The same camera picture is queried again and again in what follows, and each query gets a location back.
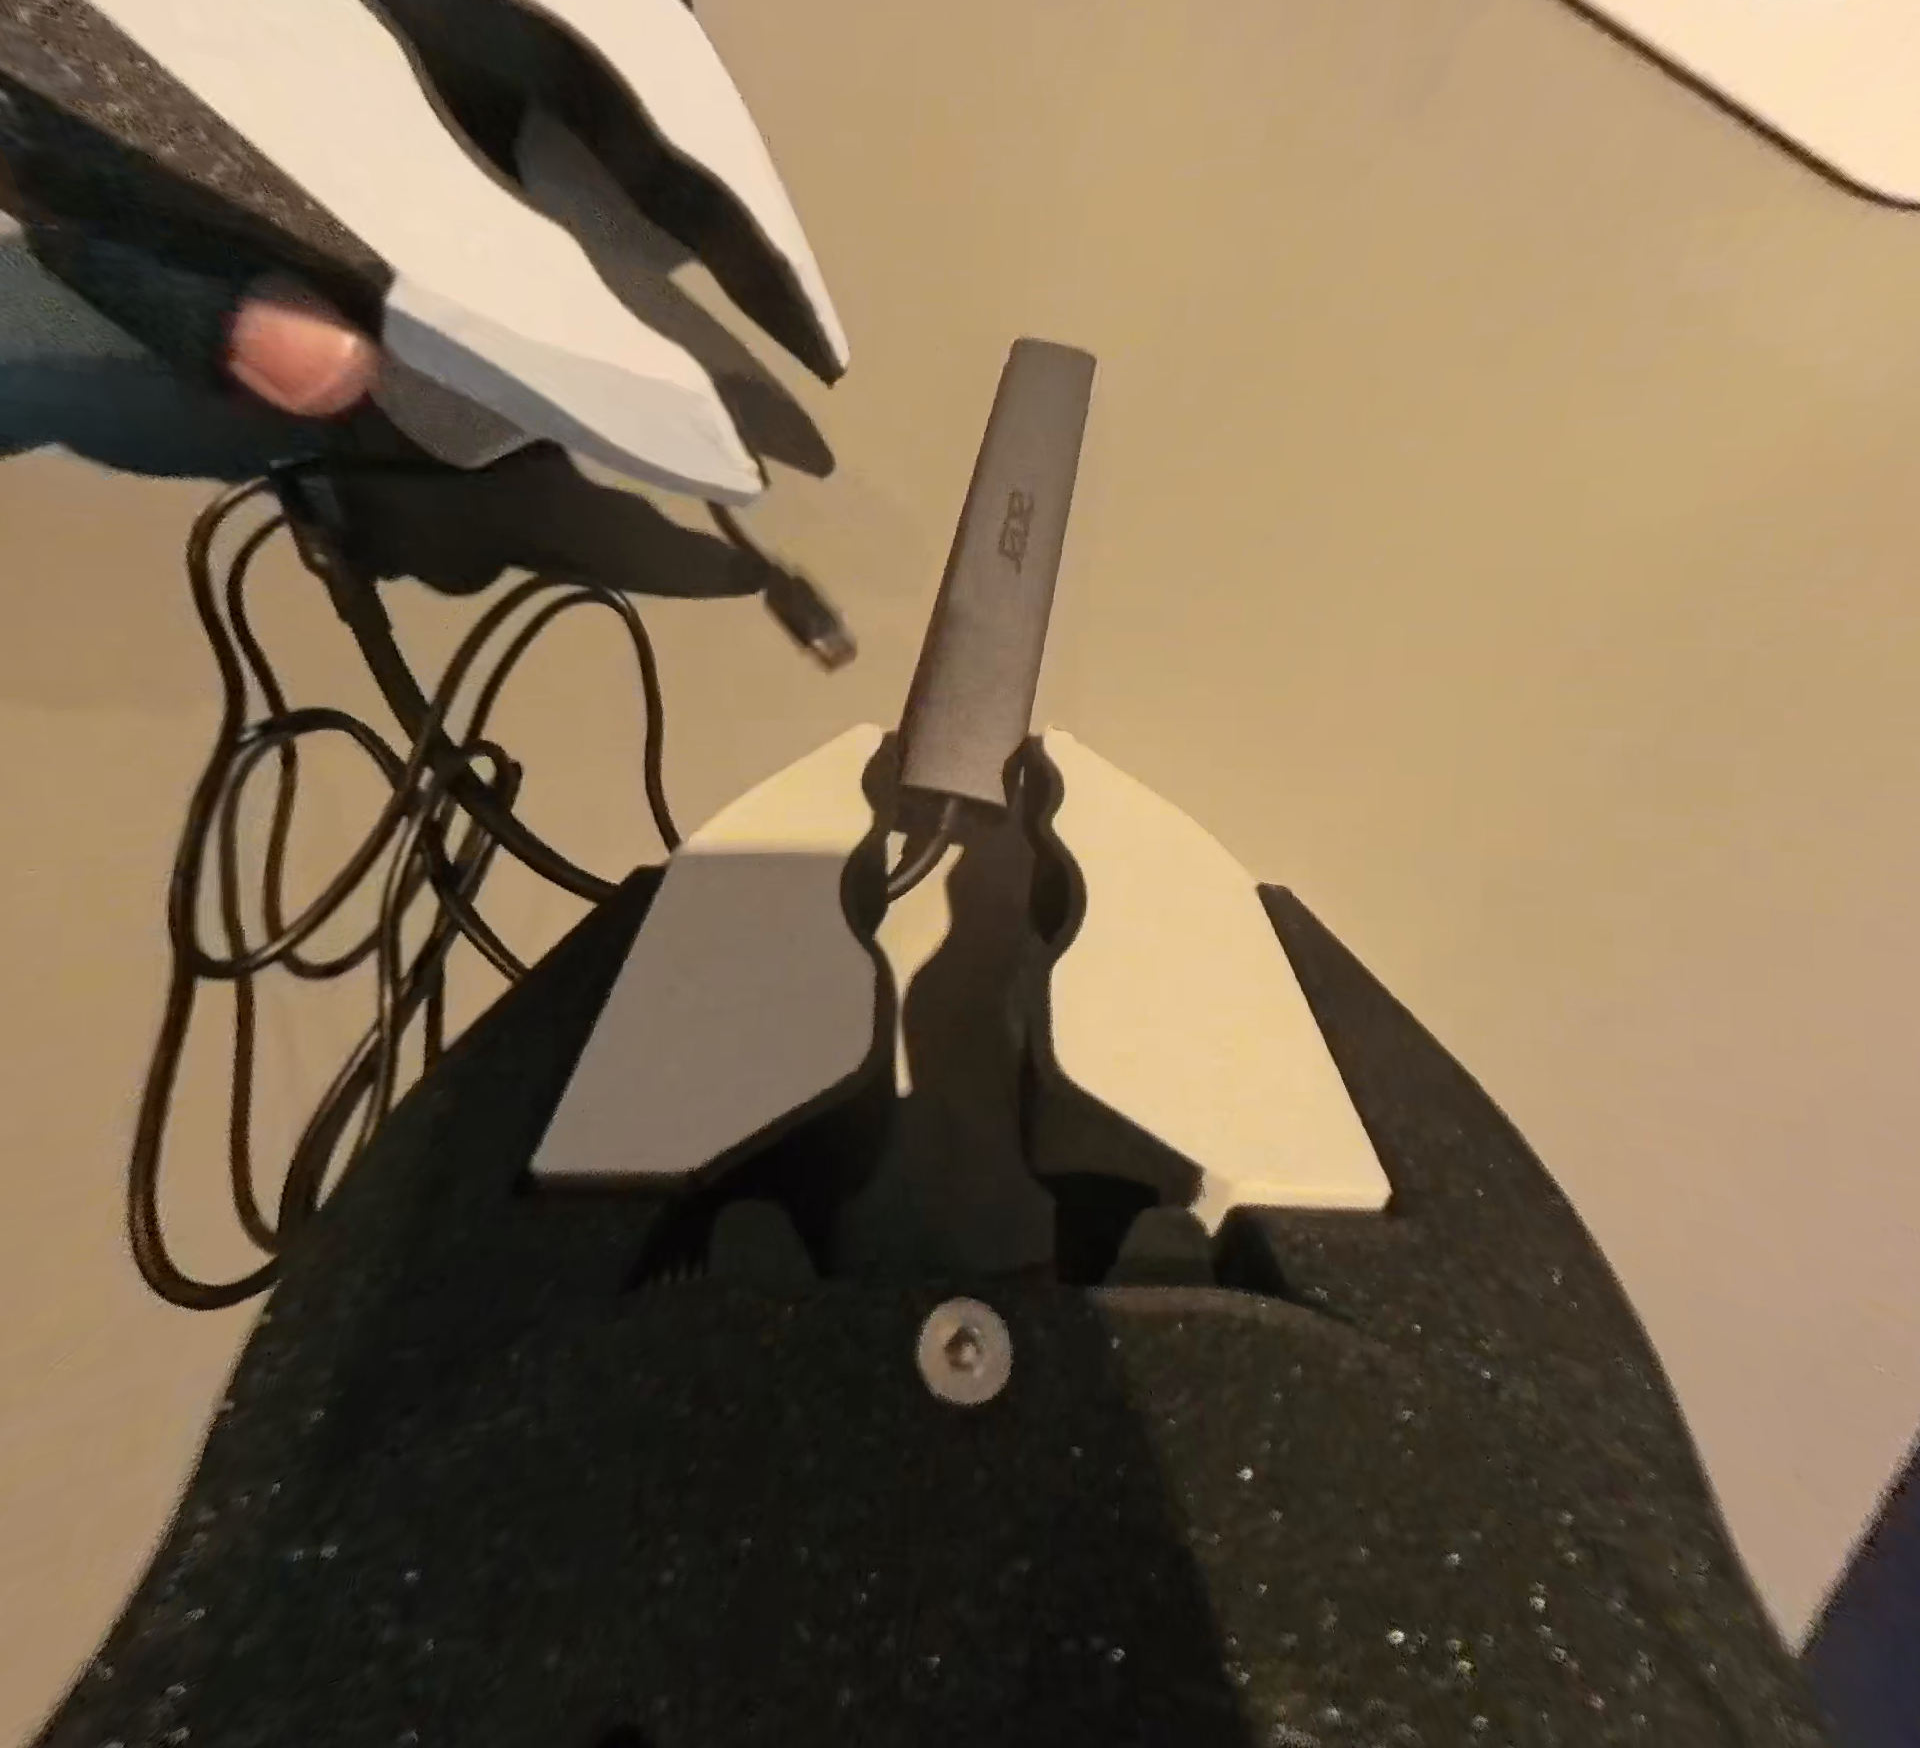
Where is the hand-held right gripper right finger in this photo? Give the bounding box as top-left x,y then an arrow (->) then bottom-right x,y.
1020,726 -> 1397,1214

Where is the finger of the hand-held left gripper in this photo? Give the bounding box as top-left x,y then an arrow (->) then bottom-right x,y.
383,0 -> 852,389
10,0 -> 771,505

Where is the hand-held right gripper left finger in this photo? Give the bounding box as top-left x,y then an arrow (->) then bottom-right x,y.
528,722 -> 910,1186

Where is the short black hub cable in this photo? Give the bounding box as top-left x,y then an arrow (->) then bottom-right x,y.
269,458 -> 964,910

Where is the black usb cable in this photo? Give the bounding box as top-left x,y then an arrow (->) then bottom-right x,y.
128,471 -> 861,1313

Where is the dark blue cloth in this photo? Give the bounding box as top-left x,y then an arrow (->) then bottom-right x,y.
1793,1516 -> 1920,1748

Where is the person's left hand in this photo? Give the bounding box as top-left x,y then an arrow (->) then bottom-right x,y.
0,224 -> 380,466

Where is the grey usb hub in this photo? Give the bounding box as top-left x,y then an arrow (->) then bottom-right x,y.
896,336 -> 1100,804

